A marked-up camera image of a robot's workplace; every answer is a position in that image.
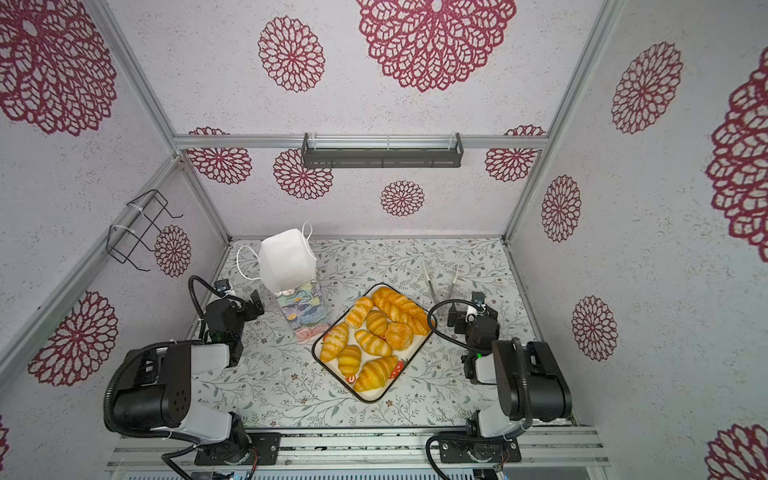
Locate white plastic steel tongs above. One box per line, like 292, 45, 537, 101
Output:
421, 259, 459, 303

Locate round fake bun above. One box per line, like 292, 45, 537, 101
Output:
385, 322, 414, 351

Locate white floral paper bag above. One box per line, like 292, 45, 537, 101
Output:
236, 222, 331, 344

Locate striped fake roll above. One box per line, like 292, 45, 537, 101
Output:
355, 329, 393, 357

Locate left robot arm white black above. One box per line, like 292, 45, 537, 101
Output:
103, 292, 264, 470

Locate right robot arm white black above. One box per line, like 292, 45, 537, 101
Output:
440, 301, 572, 464

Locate long twisted fake bread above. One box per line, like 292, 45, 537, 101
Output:
372, 286, 431, 336

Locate large fake croissant bottom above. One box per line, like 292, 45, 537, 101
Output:
353, 356, 398, 392

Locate fake croissant top left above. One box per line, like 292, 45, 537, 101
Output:
344, 296, 374, 329

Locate small striped fake bun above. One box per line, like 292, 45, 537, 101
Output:
337, 345, 362, 378

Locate white strawberry tray black rim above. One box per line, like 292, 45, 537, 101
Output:
312, 283, 432, 403

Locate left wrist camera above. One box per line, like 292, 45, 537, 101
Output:
213, 278, 232, 298

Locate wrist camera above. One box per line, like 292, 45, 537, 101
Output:
213, 278, 232, 298
471, 291, 486, 309

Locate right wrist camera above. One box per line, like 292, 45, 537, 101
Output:
471, 291, 486, 309

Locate black wire wall rack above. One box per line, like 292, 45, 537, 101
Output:
105, 189, 183, 272

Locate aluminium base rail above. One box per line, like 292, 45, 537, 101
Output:
105, 426, 610, 478

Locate black wall shelf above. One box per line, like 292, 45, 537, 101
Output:
300, 133, 465, 169

